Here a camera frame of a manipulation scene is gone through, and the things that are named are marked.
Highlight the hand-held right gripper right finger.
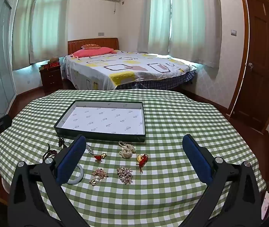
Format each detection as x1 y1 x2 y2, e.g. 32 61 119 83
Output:
182 134 261 227

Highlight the red and gold brooch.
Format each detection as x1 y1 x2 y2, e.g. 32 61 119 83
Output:
94 153 108 162

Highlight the patterned bedsheet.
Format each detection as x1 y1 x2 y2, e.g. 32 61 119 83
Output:
64 50 197 90

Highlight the white pearl necklace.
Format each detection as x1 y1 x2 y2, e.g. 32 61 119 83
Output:
119 141 136 159

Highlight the dark green shallow box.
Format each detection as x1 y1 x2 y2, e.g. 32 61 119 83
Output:
54 100 147 143

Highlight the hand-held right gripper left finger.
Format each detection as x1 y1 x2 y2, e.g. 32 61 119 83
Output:
8 134 87 227

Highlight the dark red bead bracelet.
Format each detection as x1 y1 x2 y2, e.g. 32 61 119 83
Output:
43 144 58 161

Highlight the brown wooden door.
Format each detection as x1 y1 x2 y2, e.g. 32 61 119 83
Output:
227 0 269 133

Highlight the wooden nightstand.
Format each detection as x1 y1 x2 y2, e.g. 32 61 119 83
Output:
39 64 63 94

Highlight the white jade bangle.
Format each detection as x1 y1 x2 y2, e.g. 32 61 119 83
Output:
68 164 85 185

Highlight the pink pillow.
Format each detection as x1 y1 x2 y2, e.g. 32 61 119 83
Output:
71 47 115 58

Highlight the gold charm with red knot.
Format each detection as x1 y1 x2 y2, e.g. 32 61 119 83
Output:
136 154 149 173

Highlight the wooden bed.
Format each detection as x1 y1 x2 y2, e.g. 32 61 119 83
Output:
62 38 197 92

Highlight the green checked tablecloth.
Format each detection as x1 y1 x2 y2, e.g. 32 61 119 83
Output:
0 89 267 227

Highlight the white curtain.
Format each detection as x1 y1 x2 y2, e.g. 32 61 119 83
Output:
11 0 72 71
168 0 221 68
138 0 173 53

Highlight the pink and gold brooch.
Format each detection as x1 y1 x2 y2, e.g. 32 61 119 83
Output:
89 168 109 186

